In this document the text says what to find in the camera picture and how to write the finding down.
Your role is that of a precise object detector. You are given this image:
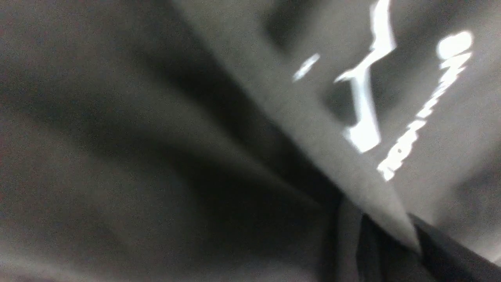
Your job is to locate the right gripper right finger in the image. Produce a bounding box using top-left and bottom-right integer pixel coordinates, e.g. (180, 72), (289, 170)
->
(411, 215), (501, 282)

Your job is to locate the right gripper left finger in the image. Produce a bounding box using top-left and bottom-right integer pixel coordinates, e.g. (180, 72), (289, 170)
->
(321, 198), (392, 282)

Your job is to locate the dark gray long-sleeve top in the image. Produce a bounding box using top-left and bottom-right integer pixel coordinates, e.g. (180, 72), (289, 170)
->
(1, 0), (500, 282)

